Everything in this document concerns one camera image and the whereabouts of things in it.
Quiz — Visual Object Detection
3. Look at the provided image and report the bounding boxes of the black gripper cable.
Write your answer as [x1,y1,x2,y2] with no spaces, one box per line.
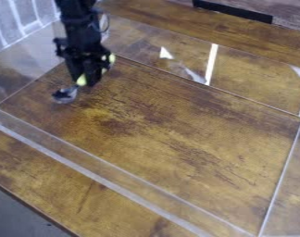
[94,8,112,35]

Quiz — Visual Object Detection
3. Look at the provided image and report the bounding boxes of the green handled metal spoon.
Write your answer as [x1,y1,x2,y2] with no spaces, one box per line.
[52,53,117,105]

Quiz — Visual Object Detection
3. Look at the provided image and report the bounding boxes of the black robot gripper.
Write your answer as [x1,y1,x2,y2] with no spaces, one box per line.
[54,15,113,87]

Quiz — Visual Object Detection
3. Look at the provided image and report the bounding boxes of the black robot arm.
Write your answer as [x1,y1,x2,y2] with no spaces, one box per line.
[54,0,112,87]

